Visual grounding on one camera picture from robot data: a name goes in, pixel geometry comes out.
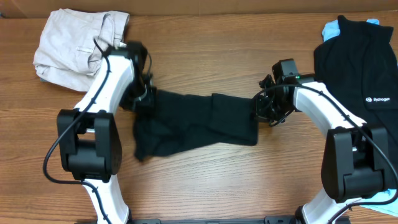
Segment light blue garment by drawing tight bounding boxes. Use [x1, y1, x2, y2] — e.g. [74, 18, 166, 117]
[322, 20, 397, 217]

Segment black t-shirt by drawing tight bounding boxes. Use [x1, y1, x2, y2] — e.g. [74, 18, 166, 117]
[133, 90, 259, 161]

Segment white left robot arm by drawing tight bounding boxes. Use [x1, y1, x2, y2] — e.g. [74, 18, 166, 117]
[57, 49, 153, 223]

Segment beige folded trousers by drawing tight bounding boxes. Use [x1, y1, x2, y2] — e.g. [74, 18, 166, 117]
[33, 9, 130, 91]

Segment black garment with logo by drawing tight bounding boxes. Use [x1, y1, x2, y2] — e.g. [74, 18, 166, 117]
[314, 16, 397, 134]

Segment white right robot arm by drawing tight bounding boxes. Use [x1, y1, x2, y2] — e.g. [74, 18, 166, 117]
[253, 74, 397, 224]

